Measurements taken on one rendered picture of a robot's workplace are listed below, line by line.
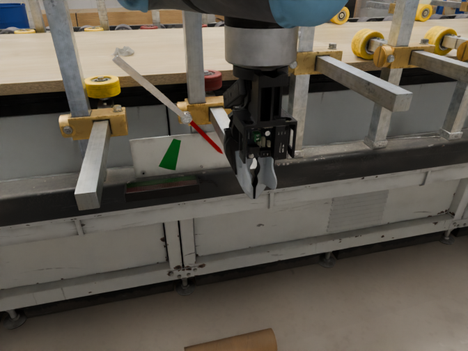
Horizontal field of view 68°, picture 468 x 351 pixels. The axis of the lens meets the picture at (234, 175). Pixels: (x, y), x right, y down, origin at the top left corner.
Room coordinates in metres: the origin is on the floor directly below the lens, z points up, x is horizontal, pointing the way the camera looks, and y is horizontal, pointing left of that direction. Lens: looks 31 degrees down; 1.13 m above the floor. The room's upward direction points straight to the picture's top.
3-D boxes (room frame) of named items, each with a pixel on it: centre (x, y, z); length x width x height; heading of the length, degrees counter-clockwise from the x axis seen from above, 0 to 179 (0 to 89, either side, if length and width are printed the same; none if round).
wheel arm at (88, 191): (0.63, 0.27, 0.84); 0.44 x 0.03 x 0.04; 14
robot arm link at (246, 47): (0.45, -0.04, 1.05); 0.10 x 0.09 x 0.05; 104
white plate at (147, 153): (0.74, 0.11, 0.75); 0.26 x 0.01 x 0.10; 104
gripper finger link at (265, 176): (0.45, -0.05, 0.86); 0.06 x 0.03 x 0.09; 14
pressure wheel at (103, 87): (0.82, 0.31, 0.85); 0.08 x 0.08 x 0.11
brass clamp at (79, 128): (0.72, 0.31, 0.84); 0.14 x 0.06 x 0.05; 104
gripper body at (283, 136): (0.44, -0.04, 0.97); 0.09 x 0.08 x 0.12; 14
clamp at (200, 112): (0.78, 0.06, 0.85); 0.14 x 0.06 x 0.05; 104
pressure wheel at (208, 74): (0.88, 0.07, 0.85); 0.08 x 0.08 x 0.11
